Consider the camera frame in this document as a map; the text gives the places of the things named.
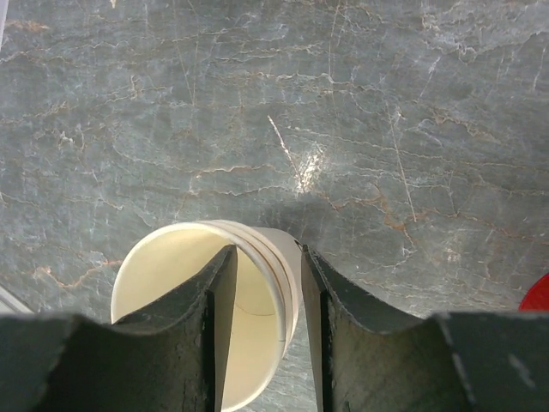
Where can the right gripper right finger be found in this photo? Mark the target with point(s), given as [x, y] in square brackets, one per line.
[367, 355]

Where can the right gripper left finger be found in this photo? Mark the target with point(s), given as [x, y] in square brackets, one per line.
[170, 355]

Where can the red cup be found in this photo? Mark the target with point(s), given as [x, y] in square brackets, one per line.
[537, 297]

